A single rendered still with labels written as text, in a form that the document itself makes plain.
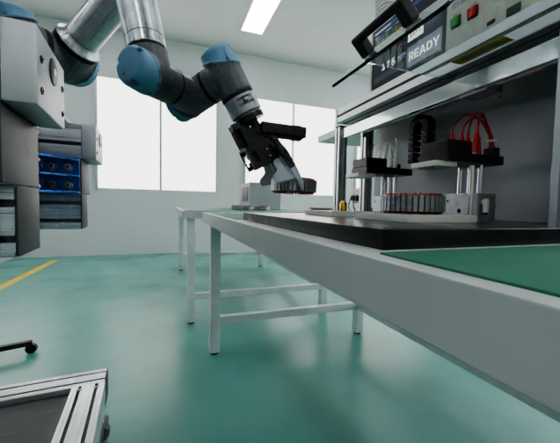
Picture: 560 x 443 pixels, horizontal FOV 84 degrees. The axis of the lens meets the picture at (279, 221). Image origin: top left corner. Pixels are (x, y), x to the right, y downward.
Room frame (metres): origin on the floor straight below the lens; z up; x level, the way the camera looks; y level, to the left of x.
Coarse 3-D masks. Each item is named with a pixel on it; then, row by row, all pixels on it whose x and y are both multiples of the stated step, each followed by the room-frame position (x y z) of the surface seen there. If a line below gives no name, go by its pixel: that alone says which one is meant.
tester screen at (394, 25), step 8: (424, 0) 0.74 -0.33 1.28; (432, 0) 0.72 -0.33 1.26; (416, 8) 0.77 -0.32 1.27; (424, 8) 0.74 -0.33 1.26; (392, 24) 0.85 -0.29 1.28; (400, 24) 0.82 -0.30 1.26; (384, 32) 0.88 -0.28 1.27; (392, 32) 0.84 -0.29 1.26; (376, 40) 0.91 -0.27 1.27; (376, 72) 0.90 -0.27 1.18; (384, 72) 0.87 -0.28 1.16; (400, 72) 0.81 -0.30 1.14; (384, 80) 0.87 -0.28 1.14
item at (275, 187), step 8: (272, 184) 0.74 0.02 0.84; (280, 184) 0.72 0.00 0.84; (288, 184) 0.71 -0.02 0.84; (304, 184) 0.71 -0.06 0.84; (312, 184) 0.72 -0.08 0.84; (280, 192) 0.78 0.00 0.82; (288, 192) 0.80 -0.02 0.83; (296, 192) 0.72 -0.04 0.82; (304, 192) 0.72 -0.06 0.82; (312, 192) 0.74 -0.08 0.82
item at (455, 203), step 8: (480, 192) 0.60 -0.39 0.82; (448, 200) 0.64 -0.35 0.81; (456, 200) 0.63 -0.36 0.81; (464, 200) 0.61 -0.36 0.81; (480, 200) 0.59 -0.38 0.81; (448, 208) 0.64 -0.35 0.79; (456, 208) 0.63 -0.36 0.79; (464, 208) 0.61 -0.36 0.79; (480, 208) 0.59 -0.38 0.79; (480, 216) 0.59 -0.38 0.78; (488, 216) 0.60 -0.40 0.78
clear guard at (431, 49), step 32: (448, 0) 0.34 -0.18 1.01; (480, 0) 0.41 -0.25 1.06; (512, 0) 0.41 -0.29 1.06; (544, 0) 0.41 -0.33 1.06; (416, 32) 0.48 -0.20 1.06; (448, 32) 0.48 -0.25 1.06; (480, 32) 0.48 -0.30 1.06; (512, 32) 0.48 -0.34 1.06; (544, 32) 0.48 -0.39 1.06; (384, 64) 0.59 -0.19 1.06; (416, 64) 0.59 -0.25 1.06; (448, 64) 0.59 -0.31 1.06; (480, 64) 0.58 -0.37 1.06
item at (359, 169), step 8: (360, 160) 0.82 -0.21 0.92; (368, 160) 0.80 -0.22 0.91; (376, 160) 0.80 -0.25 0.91; (384, 160) 0.81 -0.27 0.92; (360, 168) 0.82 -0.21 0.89; (368, 168) 0.79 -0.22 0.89; (376, 168) 0.80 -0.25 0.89; (384, 168) 0.81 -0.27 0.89; (392, 168) 0.82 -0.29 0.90; (352, 176) 0.81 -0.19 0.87; (360, 176) 0.79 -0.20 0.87; (368, 176) 0.80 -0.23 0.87; (376, 176) 0.88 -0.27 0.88; (384, 176) 0.87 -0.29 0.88; (392, 176) 0.87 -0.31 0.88; (400, 176) 0.86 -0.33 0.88; (384, 184) 0.87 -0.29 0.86; (384, 192) 0.87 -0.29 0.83
